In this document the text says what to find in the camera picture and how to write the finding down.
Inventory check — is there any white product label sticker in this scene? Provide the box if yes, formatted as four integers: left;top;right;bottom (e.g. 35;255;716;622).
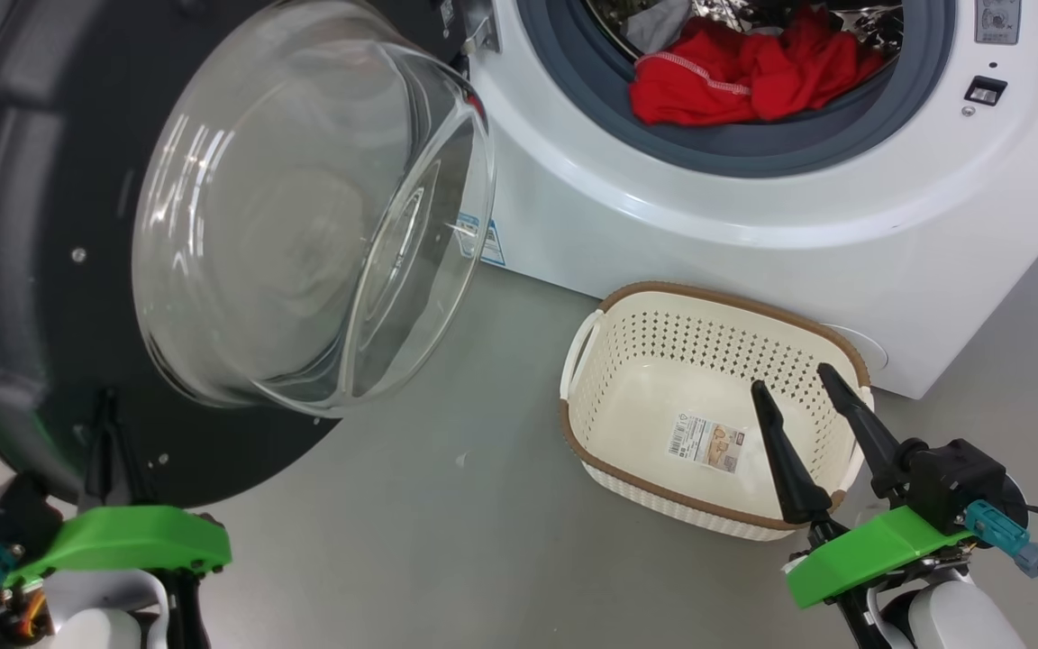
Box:
667;415;748;474

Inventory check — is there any cream basket with brown rim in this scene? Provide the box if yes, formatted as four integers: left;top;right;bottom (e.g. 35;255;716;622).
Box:
559;281;875;543

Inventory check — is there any blue energy label sticker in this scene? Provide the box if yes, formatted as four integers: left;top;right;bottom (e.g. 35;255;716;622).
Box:
456;214;506;268

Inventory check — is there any grey warning label sticker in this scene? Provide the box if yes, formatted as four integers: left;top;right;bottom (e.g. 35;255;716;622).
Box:
975;0;1023;46

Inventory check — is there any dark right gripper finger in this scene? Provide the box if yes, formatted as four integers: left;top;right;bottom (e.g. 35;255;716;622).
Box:
817;362;906;499
750;379;835;530

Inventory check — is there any red garment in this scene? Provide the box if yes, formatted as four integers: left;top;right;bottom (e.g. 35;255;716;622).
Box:
629;5;885;127

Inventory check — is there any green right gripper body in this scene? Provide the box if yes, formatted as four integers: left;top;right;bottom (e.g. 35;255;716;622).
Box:
785;505;975;623

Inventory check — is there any teal right camera connector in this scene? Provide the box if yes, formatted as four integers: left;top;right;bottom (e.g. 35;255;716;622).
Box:
963;500;1038;579

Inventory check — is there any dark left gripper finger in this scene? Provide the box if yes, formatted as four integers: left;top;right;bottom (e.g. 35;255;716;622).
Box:
82;388;134;507

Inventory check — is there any white front-load washing machine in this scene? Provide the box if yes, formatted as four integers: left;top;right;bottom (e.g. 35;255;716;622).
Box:
447;0;1038;400

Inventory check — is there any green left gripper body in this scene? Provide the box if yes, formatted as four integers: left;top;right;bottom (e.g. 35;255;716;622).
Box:
4;505;233;589

